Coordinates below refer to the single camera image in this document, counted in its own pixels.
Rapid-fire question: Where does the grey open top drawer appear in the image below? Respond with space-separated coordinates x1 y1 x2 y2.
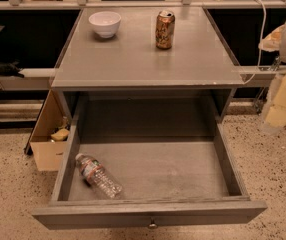
32 120 267 230

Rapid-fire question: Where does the cardboard box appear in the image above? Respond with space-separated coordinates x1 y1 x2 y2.
29 90 67 171

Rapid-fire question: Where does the white cable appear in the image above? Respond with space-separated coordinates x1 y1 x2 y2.
244 0 268 85

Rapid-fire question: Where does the black cloth on shelf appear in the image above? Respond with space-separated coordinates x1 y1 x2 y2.
0 62 24 78

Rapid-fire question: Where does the round metal drawer knob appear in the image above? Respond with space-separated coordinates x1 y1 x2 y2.
148 220 158 229

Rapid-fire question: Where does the grey wooden cabinet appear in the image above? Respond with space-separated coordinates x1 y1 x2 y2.
52 6 243 136

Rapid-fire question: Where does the clear plastic water bottle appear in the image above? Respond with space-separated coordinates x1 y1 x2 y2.
75 153 123 199

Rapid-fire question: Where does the white ceramic bowl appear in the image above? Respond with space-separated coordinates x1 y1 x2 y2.
88 11 121 38

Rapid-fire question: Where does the gold soda can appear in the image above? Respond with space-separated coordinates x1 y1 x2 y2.
155 10 175 49

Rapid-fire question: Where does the yellow object in box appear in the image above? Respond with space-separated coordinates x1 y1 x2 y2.
51 129 69 141

